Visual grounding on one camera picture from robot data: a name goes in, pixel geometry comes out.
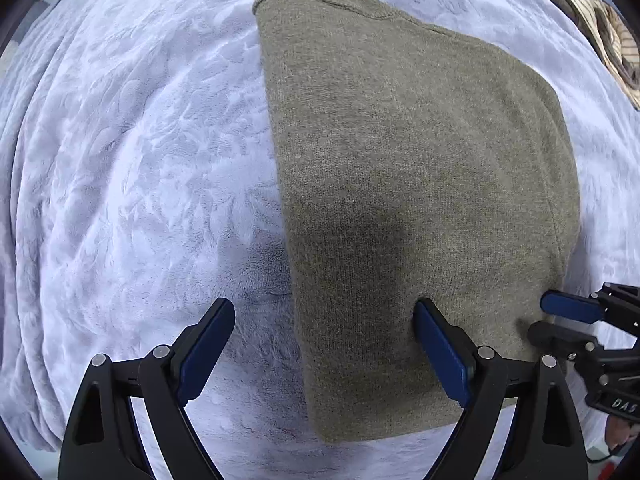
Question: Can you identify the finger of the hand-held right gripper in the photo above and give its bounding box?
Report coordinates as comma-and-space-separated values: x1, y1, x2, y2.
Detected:
541, 282, 640, 337
527, 321, 640, 378

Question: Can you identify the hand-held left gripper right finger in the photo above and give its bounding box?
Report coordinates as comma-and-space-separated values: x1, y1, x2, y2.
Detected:
412, 298, 588, 480

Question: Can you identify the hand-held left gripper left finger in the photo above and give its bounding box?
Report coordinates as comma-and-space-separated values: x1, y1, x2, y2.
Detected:
57, 297, 236, 480

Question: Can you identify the olive knit sweater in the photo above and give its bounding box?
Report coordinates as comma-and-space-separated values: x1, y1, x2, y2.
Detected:
252, 0, 581, 443

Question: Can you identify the white textured blanket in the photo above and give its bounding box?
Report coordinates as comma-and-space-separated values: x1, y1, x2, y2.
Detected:
0, 0, 640, 480

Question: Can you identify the brown cream striped fleece garment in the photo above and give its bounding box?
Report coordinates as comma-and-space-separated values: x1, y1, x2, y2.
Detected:
500, 0, 640, 111

